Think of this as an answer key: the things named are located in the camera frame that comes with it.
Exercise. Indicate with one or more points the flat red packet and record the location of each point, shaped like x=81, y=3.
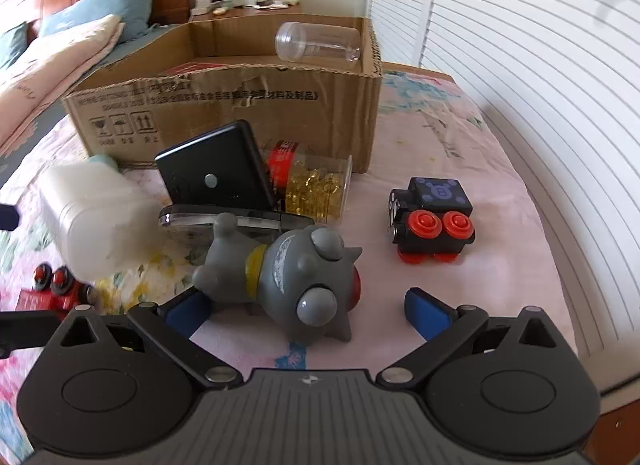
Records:
x=200, y=68

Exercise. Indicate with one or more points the red toy car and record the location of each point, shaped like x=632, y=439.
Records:
x=45, y=301

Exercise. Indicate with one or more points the small teal pillow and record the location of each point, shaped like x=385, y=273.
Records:
x=12, y=45

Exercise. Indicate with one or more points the grey monster toy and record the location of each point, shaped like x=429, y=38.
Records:
x=285, y=265

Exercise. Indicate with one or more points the clear plastic jar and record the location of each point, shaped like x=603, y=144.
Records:
x=320, y=42

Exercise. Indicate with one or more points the white louvered doors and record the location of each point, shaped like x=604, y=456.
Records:
x=525, y=70

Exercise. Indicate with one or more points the clear bottle of yellow capsules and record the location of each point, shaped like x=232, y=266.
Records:
x=315, y=190

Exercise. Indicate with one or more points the black toy train red wheels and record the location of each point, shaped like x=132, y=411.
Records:
x=435, y=205

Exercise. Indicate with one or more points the wooden nightstand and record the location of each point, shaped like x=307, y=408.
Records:
x=250, y=11

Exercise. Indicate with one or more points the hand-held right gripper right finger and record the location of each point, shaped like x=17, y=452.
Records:
x=425, y=312

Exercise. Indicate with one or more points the brown cardboard box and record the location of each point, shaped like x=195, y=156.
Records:
x=225, y=110

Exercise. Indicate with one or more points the black case with round button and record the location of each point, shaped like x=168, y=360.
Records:
x=215, y=165

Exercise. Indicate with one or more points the white plastic bottle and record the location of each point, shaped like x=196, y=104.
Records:
x=95, y=215

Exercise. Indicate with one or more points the pink floral bed sheet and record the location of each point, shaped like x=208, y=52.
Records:
x=450, y=145

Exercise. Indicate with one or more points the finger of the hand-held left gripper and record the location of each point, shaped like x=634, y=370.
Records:
x=25, y=326
x=9, y=217

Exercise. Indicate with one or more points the wooden bed rail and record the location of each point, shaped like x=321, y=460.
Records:
x=420, y=70

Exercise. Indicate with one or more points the white charger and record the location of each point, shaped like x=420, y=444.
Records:
x=205, y=2

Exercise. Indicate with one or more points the large blue pillow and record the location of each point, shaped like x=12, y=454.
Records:
x=110, y=0

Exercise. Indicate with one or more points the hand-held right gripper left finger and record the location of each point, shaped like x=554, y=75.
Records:
x=186, y=315

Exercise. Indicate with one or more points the pink folded quilt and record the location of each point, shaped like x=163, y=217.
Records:
x=55, y=60

